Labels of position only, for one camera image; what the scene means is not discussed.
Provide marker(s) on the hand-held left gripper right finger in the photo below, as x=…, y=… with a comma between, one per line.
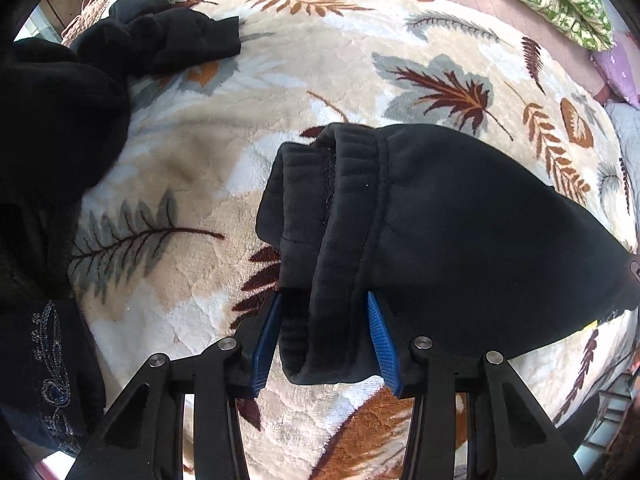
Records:
x=382, y=345

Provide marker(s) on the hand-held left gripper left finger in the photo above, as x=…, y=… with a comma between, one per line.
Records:
x=262, y=350

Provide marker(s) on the black pants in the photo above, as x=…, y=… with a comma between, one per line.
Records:
x=450, y=235

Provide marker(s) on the leaf print plush blanket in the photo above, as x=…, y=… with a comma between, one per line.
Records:
x=200, y=160

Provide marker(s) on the dark embroidered garment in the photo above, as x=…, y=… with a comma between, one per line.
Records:
x=45, y=375

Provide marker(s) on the black fleece garment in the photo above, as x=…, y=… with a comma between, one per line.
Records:
x=55, y=150

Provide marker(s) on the pale blue quilt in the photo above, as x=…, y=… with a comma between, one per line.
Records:
x=627, y=135

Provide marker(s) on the black crumpled garment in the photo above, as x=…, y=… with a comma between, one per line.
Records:
x=165, y=35

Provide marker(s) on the pink bed sheet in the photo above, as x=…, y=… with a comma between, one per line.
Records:
x=475, y=5

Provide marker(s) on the purple pillow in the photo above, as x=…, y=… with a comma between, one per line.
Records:
x=620, y=70

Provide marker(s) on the brown quilted cover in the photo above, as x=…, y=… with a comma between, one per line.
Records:
x=90, y=5

